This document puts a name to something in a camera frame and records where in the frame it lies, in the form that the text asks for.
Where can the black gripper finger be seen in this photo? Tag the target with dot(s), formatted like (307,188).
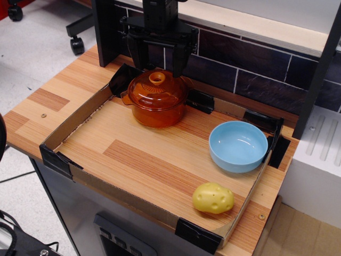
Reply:
(139,51)
(181,54)

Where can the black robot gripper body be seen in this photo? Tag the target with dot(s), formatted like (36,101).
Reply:
(159,25)

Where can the orange transparent pot lid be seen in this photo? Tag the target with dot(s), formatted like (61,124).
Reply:
(156,90)

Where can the orange transparent pot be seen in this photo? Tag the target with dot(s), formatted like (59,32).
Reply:
(161,118)

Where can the black office chair base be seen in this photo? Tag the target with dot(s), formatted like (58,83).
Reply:
(75,28)

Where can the light blue bowl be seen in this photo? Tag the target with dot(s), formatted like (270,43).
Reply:
(237,146)

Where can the cardboard fence with black tape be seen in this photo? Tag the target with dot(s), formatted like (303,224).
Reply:
(142,179)

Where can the black caster wheel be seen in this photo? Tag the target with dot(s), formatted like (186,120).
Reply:
(14,11)

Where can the yellow toy potato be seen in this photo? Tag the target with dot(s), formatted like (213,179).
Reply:
(213,198)

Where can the white ribbed drainer block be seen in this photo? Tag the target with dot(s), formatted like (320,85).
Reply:
(312,182)

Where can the grey control panel with buttons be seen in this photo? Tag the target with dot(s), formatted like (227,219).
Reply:
(116,241)

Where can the black left vertical post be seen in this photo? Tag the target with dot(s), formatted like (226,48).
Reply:
(107,15)

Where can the dark right vertical post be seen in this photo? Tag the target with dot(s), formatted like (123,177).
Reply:
(318,77)

